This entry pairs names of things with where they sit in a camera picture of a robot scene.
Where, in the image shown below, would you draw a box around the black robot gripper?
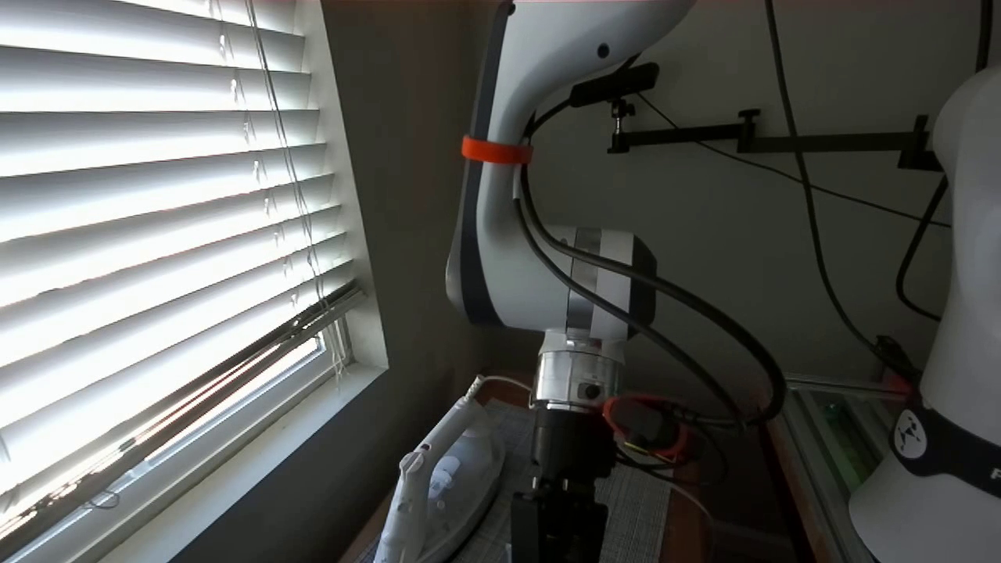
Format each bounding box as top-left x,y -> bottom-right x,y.
505,407 -> 618,563

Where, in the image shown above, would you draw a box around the white clothes iron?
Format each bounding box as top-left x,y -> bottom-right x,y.
369,376 -> 511,563

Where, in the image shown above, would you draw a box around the green glass-top side table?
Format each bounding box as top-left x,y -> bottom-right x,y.
757,373 -> 926,563

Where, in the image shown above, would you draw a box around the red and black clamp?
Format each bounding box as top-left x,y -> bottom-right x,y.
871,331 -> 926,407

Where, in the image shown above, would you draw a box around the black band with round logo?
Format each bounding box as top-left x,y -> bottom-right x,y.
890,403 -> 1001,498

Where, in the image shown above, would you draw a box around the white window blinds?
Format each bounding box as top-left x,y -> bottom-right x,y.
0,0 -> 358,501

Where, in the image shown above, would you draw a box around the wrist camera with orange cable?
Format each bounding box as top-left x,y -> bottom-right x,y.
599,390 -> 701,468

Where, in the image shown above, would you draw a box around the thick black robot cable bundle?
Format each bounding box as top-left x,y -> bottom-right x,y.
513,61 -> 792,429

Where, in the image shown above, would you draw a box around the white window frame and sill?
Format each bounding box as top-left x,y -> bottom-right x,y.
0,0 -> 393,563

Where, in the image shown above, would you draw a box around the orange cable strap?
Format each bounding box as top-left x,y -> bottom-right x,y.
461,132 -> 535,168

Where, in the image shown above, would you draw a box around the thin black camera cable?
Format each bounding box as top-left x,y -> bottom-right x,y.
634,92 -> 954,231

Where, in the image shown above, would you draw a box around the black bar-shaped camera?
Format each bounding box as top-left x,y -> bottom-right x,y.
565,61 -> 662,111

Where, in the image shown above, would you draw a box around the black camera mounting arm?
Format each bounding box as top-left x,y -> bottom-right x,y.
602,98 -> 965,176

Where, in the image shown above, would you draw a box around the black looped cable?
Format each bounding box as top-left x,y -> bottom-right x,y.
763,0 -> 994,362

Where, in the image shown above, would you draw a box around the thin blind pull cord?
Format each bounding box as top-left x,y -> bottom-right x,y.
246,0 -> 327,306

